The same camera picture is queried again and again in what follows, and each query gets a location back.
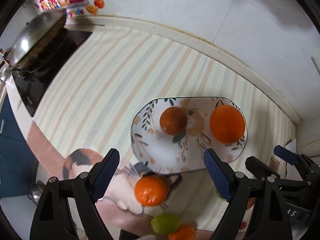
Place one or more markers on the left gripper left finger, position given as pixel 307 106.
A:
pixel 53 219

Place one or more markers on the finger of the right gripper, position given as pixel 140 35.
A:
pixel 259 169
pixel 288 156

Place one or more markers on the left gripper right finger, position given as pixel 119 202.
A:
pixel 269 219

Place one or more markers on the large orange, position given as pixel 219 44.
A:
pixel 227 124

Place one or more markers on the mandarin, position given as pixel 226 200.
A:
pixel 184 232
pixel 150 191

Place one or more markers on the green apple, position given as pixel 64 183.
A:
pixel 165 224
pixel 217 193

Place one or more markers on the small dark red fruit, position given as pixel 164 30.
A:
pixel 173 120

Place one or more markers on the dark red apple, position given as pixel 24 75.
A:
pixel 250 203

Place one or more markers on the cherry tomato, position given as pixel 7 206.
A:
pixel 243 225

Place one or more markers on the blue kitchen cabinet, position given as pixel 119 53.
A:
pixel 18 164

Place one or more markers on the white folded paper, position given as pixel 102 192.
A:
pixel 291 171

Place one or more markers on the small brown label tag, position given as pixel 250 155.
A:
pixel 274 164

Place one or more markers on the oval floral ceramic plate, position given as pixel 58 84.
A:
pixel 169 154

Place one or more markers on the black gas stove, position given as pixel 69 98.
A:
pixel 33 81

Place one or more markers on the steel wok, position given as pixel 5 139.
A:
pixel 31 41

